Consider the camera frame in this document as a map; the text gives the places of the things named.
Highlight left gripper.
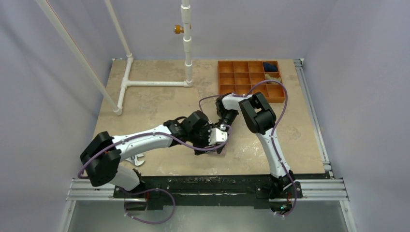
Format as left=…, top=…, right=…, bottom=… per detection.
left=188, top=124, right=216, bottom=154

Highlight orange compartment tray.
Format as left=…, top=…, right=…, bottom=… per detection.
left=218, top=60, right=285, bottom=103

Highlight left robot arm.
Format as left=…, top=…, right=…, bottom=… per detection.
left=80, top=111, right=230, bottom=198

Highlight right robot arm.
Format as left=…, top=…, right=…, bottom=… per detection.
left=216, top=92, right=298, bottom=199

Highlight rolled olive cloth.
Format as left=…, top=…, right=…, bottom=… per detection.
left=264, top=73, right=281, bottom=82

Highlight rolled blue cloth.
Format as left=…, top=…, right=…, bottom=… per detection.
left=263, top=62, right=278, bottom=73

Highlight orange yellow valve knob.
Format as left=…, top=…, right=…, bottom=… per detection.
left=173, top=25, right=185, bottom=34

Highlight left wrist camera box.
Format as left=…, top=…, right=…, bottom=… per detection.
left=208, top=128, right=228, bottom=145

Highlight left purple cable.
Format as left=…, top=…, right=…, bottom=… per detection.
left=77, top=125, right=233, bottom=225

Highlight purple cable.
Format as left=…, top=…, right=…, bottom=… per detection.
left=198, top=79, right=298, bottom=218
left=77, top=125, right=233, bottom=225

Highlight white PVC pipe frame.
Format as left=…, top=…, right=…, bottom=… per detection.
left=37, top=0, right=192, bottom=116

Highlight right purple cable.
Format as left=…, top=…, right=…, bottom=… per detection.
left=198, top=79, right=298, bottom=218

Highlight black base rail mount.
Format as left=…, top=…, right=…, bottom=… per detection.
left=113, top=174, right=330, bottom=213

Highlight adjustable wrench red handle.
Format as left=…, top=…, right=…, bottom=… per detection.
left=126, top=154, right=145, bottom=167

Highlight aluminium frame rails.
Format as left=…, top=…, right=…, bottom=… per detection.
left=65, top=58, right=358, bottom=232

